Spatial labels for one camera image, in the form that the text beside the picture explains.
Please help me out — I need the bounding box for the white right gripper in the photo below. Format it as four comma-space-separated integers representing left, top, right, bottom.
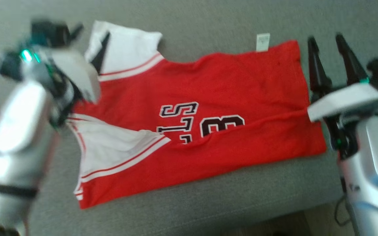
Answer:
307, 33, 378, 160

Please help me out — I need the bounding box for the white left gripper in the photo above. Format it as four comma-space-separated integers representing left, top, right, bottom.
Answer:
20, 23, 111, 127

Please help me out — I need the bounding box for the red white basketball jersey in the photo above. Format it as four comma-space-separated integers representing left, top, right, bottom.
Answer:
66, 20, 327, 210

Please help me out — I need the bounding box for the grey sofa seat cushion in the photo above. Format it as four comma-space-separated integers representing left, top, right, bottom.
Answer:
0, 0, 378, 236

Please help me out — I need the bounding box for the black right camera cable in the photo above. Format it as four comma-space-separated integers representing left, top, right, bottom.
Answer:
334, 177, 352, 227

